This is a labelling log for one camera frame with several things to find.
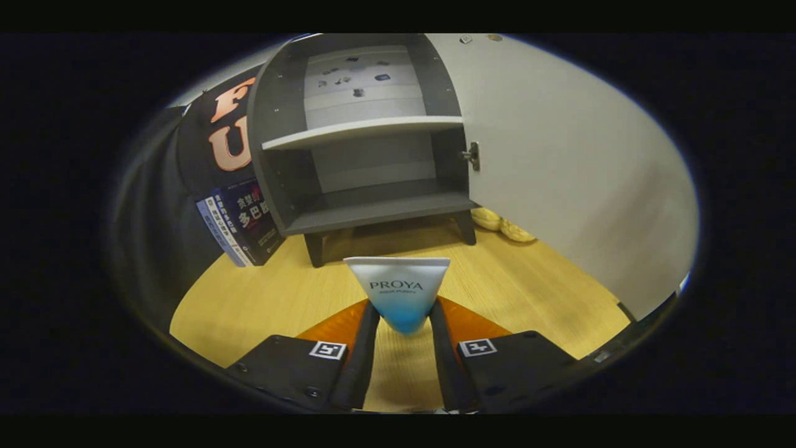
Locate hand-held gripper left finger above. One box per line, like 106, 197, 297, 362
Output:
225, 299, 381, 414

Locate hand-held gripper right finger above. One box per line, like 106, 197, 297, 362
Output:
429, 297, 579, 414

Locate white and blue cosmetic tube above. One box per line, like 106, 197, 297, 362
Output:
343, 256, 451, 335

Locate white cabinet door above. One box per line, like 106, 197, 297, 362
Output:
426, 34, 698, 321

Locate yellow plush toy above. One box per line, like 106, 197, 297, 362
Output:
471, 207, 537, 243

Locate dark blue book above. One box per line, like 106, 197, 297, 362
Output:
211, 179, 287, 265

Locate grey cabinet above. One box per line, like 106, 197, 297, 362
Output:
247, 34, 478, 268

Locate blue and white book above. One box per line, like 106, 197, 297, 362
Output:
197, 198, 252, 267

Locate black backdrop cloth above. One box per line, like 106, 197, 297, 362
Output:
112, 68, 274, 330

